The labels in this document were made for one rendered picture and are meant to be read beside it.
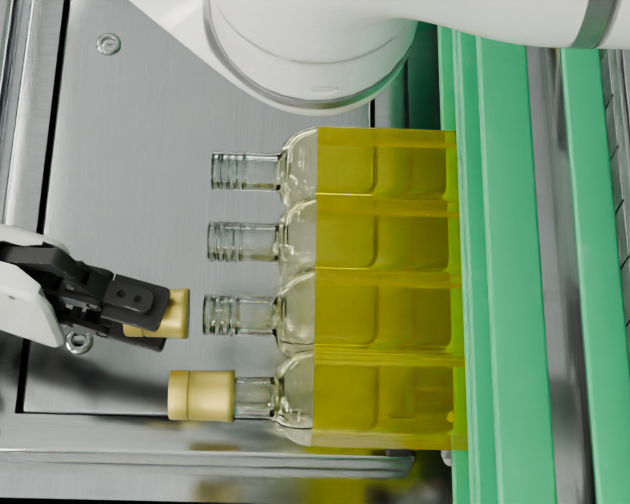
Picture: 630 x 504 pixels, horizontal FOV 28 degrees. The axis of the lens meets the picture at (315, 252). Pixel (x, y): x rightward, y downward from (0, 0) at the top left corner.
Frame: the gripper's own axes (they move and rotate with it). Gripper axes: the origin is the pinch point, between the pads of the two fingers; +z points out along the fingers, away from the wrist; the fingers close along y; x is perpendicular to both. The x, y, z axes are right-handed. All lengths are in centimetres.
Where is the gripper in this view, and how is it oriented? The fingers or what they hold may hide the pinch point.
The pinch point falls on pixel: (139, 314)
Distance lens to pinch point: 88.5
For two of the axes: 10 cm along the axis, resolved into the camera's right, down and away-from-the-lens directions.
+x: 2.7, -8.8, 4.0
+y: 0.4, -4.0, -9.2
